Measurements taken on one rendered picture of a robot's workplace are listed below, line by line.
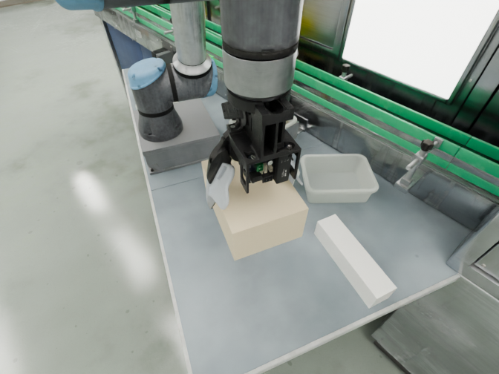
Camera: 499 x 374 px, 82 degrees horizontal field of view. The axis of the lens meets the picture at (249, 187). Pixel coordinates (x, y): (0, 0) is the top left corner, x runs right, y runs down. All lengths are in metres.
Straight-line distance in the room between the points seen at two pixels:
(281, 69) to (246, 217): 0.21
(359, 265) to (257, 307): 0.27
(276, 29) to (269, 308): 0.63
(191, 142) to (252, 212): 0.62
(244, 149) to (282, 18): 0.14
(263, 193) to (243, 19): 0.26
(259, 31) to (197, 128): 0.82
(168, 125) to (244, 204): 0.63
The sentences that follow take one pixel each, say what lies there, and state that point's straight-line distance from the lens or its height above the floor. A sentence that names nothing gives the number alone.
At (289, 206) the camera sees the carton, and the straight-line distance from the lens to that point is 0.43.
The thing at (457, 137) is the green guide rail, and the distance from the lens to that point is 1.05.
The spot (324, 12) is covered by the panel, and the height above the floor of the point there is 1.12.
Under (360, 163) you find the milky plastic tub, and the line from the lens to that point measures 1.06.
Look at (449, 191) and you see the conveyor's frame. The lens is 1.03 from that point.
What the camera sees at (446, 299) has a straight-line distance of 1.06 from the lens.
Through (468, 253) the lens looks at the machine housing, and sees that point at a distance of 0.91.
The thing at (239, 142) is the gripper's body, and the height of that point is 1.25.
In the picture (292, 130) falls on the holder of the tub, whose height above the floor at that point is 0.80.
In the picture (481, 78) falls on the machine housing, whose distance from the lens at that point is 1.11.
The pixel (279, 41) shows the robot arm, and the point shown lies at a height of 1.37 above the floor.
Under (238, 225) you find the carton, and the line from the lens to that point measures 0.41.
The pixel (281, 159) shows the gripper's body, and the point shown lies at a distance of 0.35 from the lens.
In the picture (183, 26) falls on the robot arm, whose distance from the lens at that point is 0.85.
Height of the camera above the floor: 1.47
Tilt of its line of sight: 47 degrees down
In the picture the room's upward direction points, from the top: straight up
